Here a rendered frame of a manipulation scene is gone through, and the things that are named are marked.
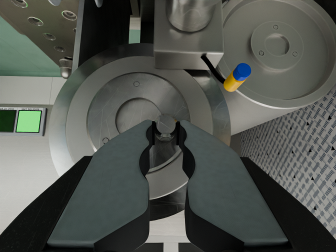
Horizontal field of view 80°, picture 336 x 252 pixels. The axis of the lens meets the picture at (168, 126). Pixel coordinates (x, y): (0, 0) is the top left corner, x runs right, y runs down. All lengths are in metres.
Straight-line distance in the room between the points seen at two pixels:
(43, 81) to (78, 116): 3.33
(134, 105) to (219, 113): 0.07
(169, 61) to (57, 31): 0.35
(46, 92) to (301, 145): 3.31
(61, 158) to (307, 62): 0.23
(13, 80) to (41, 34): 3.23
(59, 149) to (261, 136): 0.29
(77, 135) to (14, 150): 0.44
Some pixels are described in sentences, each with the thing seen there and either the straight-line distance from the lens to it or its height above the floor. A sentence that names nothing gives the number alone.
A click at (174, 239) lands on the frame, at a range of 0.52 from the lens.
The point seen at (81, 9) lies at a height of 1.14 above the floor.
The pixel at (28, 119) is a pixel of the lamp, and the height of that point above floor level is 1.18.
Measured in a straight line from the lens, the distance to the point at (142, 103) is 0.15.
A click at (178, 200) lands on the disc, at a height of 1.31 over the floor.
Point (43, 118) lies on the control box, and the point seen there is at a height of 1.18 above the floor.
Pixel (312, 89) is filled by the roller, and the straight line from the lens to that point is 0.22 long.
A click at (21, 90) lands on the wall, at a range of 3.61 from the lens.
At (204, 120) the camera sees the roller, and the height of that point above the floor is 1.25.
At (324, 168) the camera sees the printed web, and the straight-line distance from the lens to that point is 0.25.
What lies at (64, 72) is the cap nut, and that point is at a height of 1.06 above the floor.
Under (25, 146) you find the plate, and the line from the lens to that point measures 0.59.
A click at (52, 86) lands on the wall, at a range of 3.41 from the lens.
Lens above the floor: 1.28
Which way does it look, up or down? 11 degrees down
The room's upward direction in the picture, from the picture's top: 179 degrees counter-clockwise
